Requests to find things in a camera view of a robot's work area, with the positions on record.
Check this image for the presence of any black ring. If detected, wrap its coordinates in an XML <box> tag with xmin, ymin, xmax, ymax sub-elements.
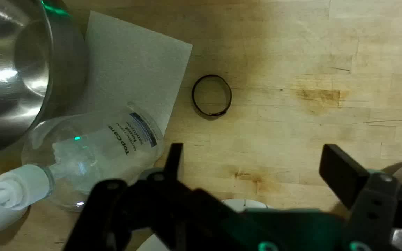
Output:
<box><xmin>190</xmin><ymin>73</ymin><xmax>235</xmax><ymax>119</ymax></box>

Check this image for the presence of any large steel mixing bowl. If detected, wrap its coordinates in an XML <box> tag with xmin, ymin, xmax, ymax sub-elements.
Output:
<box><xmin>0</xmin><ymin>0</ymin><xmax>91</xmax><ymax>155</ymax></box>

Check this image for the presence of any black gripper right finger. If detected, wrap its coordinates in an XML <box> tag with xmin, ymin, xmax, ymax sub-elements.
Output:
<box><xmin>319</xmin><ymin>142</ymin><xmax>402</xmax><ymax>223</ymax></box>

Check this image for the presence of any clear soap pump bottle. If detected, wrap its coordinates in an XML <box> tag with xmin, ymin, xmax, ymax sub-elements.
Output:
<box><xmin>0</xmin><ymin>103</ymin><xmax>167</xmax><ymax>251</ymax></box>

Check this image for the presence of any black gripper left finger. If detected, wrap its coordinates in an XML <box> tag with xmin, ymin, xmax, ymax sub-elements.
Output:
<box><xmin>163</xmin><ymin>142</ymin><xmax>186</xmax><ymax>183</ymax></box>

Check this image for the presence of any white paper sheet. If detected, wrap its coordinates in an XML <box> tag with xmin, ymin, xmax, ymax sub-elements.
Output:
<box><xmin>68</xmin><ymin>10</ymin><xmax>195</xmax><ymax>137</ymax></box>

